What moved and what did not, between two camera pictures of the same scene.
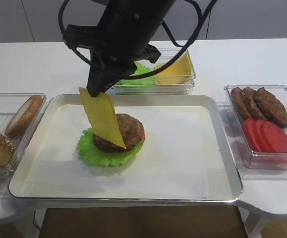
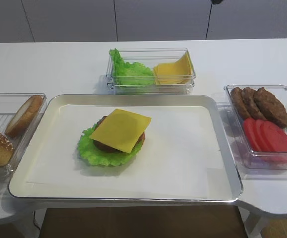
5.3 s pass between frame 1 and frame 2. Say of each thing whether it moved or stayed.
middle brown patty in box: stayed
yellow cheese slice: moved
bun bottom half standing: stayed
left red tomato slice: stayed
